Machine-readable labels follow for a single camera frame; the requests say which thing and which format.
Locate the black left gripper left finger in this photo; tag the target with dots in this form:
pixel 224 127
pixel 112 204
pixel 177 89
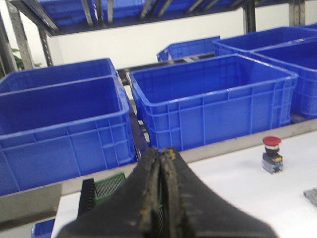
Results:
pixel 131 212

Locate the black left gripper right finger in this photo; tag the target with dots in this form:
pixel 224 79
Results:
pixel 192 210

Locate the green board right rack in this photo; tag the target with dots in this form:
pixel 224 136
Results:
pixel 106 187

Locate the black slotted board rack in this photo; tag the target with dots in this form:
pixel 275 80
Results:
pixel 86 202

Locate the red emergency stop button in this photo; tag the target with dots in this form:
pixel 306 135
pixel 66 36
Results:
pixel 272 161

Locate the blue plastic crate centre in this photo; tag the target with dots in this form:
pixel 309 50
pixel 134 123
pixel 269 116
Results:
pixel 207 101

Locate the grey metal clamp block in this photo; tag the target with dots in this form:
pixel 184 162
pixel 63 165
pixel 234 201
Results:
pixel 311 195

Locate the blue plastic crate left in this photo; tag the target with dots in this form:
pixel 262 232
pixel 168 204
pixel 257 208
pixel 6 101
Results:
pixel 63 131

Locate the blue crate far back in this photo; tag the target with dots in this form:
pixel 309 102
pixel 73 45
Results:
pixel 188 48

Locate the blue crate back right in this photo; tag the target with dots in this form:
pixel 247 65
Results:
pixel 245 44

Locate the blue crate back left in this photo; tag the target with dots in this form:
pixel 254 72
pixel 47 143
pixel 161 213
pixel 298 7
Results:
pixel 33 78

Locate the blue crate upper shelf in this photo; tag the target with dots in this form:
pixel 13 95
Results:
pixel 58 14

